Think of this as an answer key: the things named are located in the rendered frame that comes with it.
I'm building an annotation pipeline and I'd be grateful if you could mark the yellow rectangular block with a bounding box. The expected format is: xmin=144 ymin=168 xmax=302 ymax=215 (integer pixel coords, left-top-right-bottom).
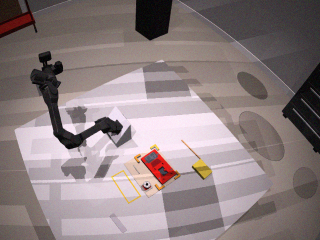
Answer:
xmin=192 ymin=159 xmax=213 ymax=180

